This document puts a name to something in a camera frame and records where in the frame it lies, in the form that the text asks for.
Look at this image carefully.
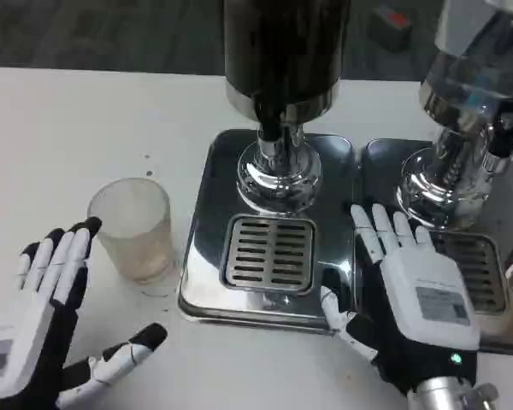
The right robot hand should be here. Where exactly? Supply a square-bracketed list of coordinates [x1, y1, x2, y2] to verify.
[319, 203, 481, 396]

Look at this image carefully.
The clear ribbed glass cup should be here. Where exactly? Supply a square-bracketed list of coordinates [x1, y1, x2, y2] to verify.
[86, 178, 176, 298]

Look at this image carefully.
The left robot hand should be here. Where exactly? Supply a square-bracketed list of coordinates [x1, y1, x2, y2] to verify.
[0, 216, 168, 410]

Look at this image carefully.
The clear drink dispenser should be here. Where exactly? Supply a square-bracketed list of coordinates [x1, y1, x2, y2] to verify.
[358, 0, 513, 354]

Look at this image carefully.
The black box with red label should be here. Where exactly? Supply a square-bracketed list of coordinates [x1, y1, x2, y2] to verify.
[367, 3, 415, 53]

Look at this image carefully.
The steel drip tray grid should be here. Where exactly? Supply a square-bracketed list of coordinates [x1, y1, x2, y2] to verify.
[220, 214, 317, 293]
[429, 232, 509, 312]

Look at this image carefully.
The dark drink dispenser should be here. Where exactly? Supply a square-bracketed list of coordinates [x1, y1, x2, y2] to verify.
[178, 0, 360, 332]

